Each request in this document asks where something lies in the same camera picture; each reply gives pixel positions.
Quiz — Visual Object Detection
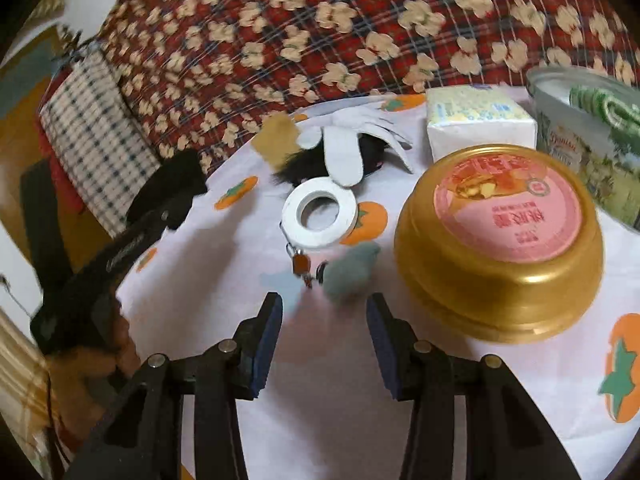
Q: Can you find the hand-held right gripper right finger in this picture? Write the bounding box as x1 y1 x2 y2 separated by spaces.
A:
366 292 583 480

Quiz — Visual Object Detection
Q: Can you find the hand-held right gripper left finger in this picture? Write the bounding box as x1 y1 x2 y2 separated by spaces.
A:
65 291 285 480

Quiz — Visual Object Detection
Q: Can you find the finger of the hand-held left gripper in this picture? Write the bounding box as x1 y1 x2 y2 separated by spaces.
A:
125 192 194 232

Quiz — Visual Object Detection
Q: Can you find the black cloth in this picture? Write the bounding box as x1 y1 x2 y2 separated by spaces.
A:
145 149 208 203

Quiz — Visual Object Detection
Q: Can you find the teal soft cloth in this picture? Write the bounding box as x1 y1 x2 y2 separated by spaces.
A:
322 241 382 306

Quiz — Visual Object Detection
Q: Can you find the yellow sponge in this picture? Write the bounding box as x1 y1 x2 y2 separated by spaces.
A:
251 112 301 171

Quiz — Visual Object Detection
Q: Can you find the white tape roll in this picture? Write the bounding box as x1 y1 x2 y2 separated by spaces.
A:
281 177 358 251

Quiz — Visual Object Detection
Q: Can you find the black braided hairpiece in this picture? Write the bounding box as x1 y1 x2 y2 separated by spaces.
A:
272 132 396 186

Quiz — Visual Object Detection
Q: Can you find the white glove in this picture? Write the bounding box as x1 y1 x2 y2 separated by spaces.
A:
297 105 416 188

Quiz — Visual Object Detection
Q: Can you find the round printed metal tin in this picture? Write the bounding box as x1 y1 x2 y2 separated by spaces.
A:
525 65 640 233

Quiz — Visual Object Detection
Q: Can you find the green striped fuzzy sock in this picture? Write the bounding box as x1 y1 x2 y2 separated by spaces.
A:
569 85 640 133

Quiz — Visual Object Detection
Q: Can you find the person's left hand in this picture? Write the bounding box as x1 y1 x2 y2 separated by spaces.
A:
47 302 143 397

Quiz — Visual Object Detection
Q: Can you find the black flat panel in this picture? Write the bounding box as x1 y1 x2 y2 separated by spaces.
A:
20 160 76 291

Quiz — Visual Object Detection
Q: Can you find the small orange padlock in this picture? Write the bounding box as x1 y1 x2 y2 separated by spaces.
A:
286 245 321 288

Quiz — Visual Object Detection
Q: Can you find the checkered cream cloth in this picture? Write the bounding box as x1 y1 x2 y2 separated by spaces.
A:
39 52 161 238

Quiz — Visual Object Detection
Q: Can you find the red quilted jacket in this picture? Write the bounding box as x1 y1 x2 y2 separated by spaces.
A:
35 125 83 216

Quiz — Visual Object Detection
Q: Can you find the beige striped cloth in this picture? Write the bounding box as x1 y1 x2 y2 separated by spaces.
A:
0 310 56 476

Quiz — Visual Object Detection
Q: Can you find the gold round tin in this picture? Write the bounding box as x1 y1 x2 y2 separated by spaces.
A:
394 144 605 345

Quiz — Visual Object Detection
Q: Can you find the wooden door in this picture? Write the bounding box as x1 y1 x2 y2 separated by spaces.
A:
0 25 116 261

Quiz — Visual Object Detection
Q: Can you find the metal coat rack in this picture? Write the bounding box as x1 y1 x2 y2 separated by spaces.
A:
57 25 101 58

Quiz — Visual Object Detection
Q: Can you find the beige fringe valance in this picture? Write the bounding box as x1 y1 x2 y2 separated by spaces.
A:
27 0 68 31

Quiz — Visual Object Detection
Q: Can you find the yellow patterned tissue pack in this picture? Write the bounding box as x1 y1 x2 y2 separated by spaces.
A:
426 85 538 165

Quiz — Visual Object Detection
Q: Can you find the red plaid bear-print blanket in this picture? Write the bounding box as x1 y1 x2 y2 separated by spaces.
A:
97 0 640 176

